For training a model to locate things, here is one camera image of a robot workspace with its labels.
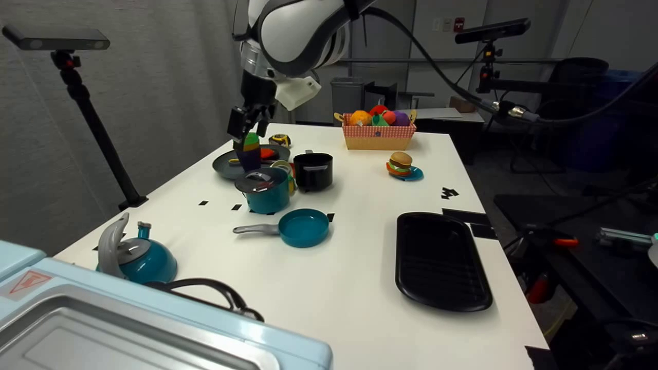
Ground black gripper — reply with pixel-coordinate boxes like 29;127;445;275
225;70;277;142

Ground clear lid with grey handle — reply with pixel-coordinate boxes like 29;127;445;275
243;171;279;194

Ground blue toy pot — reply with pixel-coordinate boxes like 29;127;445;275
235;166;297;216

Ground black toy pot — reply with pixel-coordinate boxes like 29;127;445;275
292;150;335;194

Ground stacked purple yellow green cups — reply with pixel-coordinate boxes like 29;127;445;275
235;131;263;173

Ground yellow and black toy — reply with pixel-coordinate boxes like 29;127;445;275
266;131;294;150

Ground grey round plate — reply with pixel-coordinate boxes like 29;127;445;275
212;148;294;184

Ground orange toy fruit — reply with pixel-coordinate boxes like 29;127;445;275
345;109;374;127

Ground black tripod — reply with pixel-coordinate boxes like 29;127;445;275
50;47;150;212

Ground toy burger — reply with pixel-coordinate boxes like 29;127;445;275
384;150;414;180

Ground small teal plate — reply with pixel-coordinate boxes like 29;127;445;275
384;165;426;184

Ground long black tape strip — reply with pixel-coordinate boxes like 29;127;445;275
439;207;489;225

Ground light blue toy oven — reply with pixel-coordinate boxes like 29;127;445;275
0;238;335;370

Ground black rectangular tray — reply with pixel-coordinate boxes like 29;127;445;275
395;210;496;315

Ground short wide black tape strip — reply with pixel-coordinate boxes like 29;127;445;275
468;221;497;240

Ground black trash bin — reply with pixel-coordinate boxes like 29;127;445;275
546;57;612;106

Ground blue bin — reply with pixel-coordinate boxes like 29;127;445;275
594;68;658;173

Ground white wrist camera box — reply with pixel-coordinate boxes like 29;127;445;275
273;73;324;114

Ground black oven power cable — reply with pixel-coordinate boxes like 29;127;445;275
151;275;265;323

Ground teal kettle grey handle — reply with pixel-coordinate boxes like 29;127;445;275
95;212;181;286

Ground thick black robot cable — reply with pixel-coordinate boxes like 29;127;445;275
360;5;658;127

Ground black camera bar on tripod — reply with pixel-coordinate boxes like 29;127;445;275
0;24;111;51

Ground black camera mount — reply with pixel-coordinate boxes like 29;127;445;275
475;39;521;95

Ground black camera bar on mount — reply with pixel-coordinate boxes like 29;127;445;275
452;17;532;45

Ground orange handled tool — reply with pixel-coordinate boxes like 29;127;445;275
527;229;581;253

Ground teal handled tool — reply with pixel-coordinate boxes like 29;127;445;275
594;226;658;251

